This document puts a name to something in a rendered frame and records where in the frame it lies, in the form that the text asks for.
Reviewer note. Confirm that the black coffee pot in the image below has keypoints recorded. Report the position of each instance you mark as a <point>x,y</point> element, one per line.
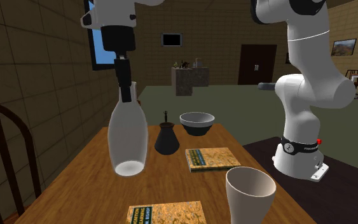
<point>166,139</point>

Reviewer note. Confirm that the white cup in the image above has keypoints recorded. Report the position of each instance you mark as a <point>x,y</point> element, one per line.
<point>247,201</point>

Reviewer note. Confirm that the window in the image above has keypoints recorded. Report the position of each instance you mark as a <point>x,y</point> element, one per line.
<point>101,52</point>

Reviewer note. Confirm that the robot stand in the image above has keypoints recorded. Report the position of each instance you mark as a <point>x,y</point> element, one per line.
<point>336,198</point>

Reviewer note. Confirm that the stone cabinet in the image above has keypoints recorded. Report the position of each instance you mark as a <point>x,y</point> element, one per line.
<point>188,80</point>

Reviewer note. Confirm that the wooden table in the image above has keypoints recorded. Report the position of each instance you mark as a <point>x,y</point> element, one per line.
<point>172,186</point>

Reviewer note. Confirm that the black wall picture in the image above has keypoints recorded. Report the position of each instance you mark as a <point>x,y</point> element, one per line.
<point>172,39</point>

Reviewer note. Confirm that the dark door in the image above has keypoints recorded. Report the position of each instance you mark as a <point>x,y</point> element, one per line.
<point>253,65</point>

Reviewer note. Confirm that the yellow book with green label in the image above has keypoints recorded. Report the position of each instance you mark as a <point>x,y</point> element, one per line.
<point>217,158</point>
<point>172,214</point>

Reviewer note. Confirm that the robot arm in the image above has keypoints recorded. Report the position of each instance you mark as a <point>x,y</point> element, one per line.
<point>302,102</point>

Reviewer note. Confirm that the clear glass bottle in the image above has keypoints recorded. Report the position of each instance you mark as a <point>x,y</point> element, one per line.
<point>128,139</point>

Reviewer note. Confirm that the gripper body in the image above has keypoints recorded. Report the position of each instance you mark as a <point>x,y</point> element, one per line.
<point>117,37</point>

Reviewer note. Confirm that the landscape wall picture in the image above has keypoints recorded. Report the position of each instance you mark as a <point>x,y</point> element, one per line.
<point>343,47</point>

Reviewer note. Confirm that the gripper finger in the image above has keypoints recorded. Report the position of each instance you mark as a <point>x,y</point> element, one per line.
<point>123,73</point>

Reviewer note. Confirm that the dark bowl with white inside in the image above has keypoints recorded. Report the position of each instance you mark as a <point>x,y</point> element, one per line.
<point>197,125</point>

